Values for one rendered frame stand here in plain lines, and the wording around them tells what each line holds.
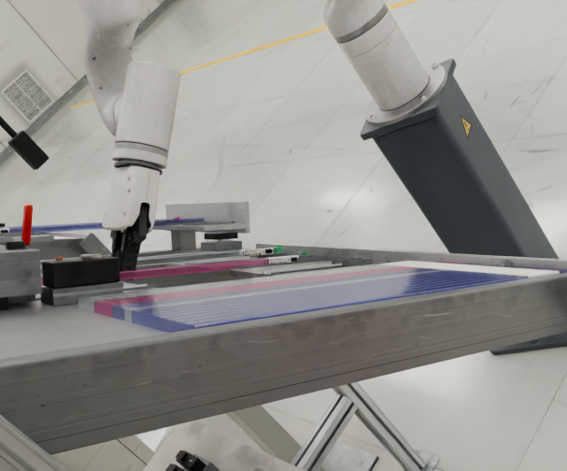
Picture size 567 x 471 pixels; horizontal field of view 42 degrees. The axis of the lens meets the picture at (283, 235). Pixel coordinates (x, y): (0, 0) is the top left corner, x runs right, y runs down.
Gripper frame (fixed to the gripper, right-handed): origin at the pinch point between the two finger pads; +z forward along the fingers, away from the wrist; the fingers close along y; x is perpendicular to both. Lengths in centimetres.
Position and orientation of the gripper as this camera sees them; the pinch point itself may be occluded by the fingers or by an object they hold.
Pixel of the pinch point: (122, 265)
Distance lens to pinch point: 115.7
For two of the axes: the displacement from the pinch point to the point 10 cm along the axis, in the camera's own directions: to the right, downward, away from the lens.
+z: -1.4, 9.9, -0.8
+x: 8.2, 1.6, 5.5
